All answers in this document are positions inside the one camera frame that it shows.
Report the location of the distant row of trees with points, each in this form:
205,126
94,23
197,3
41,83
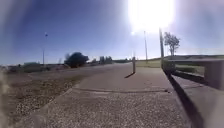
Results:
106,60

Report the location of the tall lamp pole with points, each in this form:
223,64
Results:
43,55

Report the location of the slender tree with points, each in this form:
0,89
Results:
171,41

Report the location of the gravel ground strip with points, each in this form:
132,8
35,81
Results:
30,90

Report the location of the thick pole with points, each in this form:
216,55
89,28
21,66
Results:
161,46

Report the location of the pale concrete path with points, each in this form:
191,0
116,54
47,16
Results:
126,106

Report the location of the dark round tree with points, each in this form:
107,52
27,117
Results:
76,60

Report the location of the grey concrete railing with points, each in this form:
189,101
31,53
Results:
213,71

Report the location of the green grass field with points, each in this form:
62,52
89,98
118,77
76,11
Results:
150,63

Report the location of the thin pole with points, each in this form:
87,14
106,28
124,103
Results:
145,46

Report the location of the short grey bollard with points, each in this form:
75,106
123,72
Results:
134,65

